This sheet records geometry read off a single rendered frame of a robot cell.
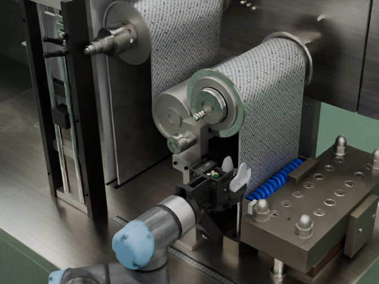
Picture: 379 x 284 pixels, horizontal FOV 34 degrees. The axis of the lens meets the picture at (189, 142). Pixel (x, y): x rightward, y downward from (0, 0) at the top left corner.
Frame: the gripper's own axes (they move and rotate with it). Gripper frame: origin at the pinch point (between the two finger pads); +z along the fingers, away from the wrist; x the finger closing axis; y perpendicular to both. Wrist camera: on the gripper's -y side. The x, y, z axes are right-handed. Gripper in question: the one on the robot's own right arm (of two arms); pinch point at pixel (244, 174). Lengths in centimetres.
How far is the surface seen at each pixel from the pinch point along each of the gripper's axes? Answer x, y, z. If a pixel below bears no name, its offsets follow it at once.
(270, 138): -0.2, 4.9, 8.9
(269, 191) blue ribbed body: -3.5, -5.3, 4.6
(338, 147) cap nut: -7.3, -4.0, 28.1
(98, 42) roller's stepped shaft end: 30.4, 25.7, -10.8
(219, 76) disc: 4.6, 22.6, -2.8
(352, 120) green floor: 77, -109, 220
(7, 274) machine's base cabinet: 56, -41, -29
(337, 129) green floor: 78, -109, 204
